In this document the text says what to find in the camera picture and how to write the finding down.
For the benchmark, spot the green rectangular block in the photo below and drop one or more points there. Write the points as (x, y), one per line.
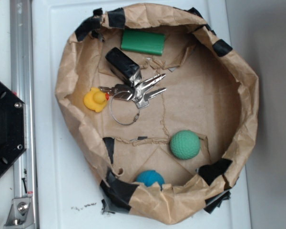
(143, 42)

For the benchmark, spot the metal corner bracket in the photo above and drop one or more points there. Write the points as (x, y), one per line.
(20, 216)

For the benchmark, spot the yellow rubber duck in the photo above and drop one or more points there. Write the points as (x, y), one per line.
(95, 99)

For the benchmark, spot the green dimpled foam ball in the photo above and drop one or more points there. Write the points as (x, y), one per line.
(185, 145)

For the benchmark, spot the blue ball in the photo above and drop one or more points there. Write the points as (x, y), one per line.
(149, 177)

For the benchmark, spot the black taped box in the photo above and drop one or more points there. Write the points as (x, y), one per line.
(124, 67)

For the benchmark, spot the silver key bunch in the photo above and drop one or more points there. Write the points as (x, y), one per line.
(139, 94)

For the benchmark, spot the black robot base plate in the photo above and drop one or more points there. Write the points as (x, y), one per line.
(12, 135)

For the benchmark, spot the aluminium extrusion rail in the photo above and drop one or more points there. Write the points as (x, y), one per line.
(21, 50)

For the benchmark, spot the brown paper bag bin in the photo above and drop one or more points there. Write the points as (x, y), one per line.
(211, 90)

